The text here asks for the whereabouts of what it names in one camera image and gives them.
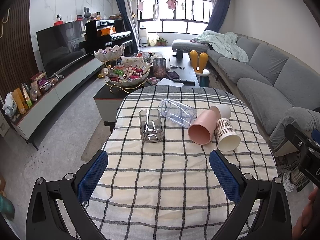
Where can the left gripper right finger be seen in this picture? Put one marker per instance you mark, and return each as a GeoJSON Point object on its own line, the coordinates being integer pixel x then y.
{"type": "Point", "coordinates": [272, 220]}

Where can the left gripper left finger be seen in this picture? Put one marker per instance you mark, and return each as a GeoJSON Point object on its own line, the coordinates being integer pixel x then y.
{"type": "Point", "coordinates": [44, 219]}

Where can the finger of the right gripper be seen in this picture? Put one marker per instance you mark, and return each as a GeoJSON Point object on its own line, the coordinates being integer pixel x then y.
{"type": "Point", "coordinates": [315, 134]}

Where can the clear blue plastic bottle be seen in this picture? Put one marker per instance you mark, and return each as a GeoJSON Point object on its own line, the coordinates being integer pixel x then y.
{"type": "Point", "coordinates": [177, 112]}

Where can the patterned paper cup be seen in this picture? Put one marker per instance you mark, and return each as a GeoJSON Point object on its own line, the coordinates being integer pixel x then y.
{"type": "Point", "coordinates": [226, 136]}

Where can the white plastic cup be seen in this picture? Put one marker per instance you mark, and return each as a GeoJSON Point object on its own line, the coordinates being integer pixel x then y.
{"type": "Point", "coordinates": [224, 111]}

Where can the pink plastic cup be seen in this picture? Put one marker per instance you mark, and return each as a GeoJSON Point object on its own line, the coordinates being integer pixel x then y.
{"type": "Point", "coordinates": [202, 129]}

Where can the black cup on table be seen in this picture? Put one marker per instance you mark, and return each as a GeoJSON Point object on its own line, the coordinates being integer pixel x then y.
{"type": "Point", "coordinates": [179, 54]}

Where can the person's right hand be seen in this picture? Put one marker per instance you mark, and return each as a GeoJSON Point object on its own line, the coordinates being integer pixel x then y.
{"type": "Point", "coordinates": [306, 216]}

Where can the electric space heater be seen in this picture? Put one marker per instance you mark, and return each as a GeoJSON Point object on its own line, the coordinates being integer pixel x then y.
{"type": "Point", "coordinates": [294, 180]}

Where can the grey sectional sofa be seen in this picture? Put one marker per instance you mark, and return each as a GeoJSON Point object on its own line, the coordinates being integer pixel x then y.
{"type": "Point", "coordinates": [278, 88]}

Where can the white tv cabinet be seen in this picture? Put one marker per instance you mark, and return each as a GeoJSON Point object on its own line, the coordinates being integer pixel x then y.
{"type": "Point", "coordinates": [27, 124]}

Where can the checkered tablecloth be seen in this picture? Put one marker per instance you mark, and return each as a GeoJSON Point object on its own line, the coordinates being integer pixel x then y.
{"type": "Point", "coordinates": [167, 189]}

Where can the orange snack package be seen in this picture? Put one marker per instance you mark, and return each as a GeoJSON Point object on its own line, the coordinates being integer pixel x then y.
{"type": "Point", "coordinates": [19, 99]}

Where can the green snack package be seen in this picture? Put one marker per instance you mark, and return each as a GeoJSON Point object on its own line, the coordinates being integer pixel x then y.
{"type": "Point", "coordinates": [26, 93]}

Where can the light green blanket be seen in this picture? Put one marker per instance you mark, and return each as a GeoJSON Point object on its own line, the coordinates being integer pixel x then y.
{"type": "Point", "coordinates": [224, 44]}

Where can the red snack bag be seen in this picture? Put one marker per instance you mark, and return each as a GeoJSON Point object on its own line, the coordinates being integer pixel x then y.
{"type": "Point", "coordinates": [40, 81]}

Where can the square clear glass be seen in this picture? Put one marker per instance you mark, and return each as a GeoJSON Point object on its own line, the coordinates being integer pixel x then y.
{"type": "Point", "coordinates": [151, 129]}

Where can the black remote control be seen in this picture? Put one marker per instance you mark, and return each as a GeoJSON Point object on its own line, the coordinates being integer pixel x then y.
{"type": "Point", "coordinates": [185, 82]}

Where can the dark purple cloth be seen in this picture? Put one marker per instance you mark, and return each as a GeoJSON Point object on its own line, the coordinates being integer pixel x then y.
{"type": "Point", "coordinates": [172, 75]}

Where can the dark coffee table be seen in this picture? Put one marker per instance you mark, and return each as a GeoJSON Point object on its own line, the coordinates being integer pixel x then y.
{"type": "Point", "coordinates": [108, 99]}

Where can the white paper sheet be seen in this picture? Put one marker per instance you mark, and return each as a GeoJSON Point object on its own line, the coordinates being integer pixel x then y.
{"type": "Point", "coordinates": [167, 82]}

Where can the right blue curtain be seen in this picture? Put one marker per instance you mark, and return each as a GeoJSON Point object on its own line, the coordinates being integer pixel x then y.
{"type": "Point", "coordinates": [218, 15]}

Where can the blue curtain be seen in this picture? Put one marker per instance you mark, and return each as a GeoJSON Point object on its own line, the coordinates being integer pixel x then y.
{"type": "Point", "coordinates": [218, 15]}
{"type": "Point", "coordinates": [125, 10]}

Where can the two tier snack tray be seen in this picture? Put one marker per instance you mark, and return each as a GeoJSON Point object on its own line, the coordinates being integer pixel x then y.
{"type": "Point", "coordinates": [118, 71]}

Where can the clear snack jar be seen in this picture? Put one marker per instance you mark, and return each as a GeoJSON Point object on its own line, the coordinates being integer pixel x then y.
{"type": "Point", "coordinates": [159, 67]}

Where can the flat screen television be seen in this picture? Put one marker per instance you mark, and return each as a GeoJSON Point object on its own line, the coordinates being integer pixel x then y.
{"type": "Point", "coordinates": [60, 45]}

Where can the potted plant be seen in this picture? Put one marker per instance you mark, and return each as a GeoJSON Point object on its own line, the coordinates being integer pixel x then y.
{"type": "Point", "coordinates": [161, 42]}

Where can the pink hanging garment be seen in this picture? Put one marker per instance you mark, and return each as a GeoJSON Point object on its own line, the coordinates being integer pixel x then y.
{"type": "Point", "coordinates": [171, 4]}

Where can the white air purifier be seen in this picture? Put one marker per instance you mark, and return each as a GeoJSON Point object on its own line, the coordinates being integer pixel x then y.
{"type": "Point", "coordinates": [143, 37]}

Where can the black upright piano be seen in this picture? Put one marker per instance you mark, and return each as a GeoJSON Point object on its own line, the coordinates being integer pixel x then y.
{"type": "Point", "coordinates": [106, 33]}

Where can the red white gadget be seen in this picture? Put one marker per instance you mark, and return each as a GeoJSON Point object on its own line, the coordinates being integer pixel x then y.
{"type": "Point", "coordinates": [58, 21]}

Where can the grey bunny figure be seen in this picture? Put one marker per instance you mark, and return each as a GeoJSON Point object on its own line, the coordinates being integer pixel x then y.
{"type": "Point", "coordinates": [87, 13]}

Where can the left blue curtain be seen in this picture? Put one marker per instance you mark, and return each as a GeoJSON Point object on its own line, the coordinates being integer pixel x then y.
{"type": "Point", "coordinates": [125, 10]}

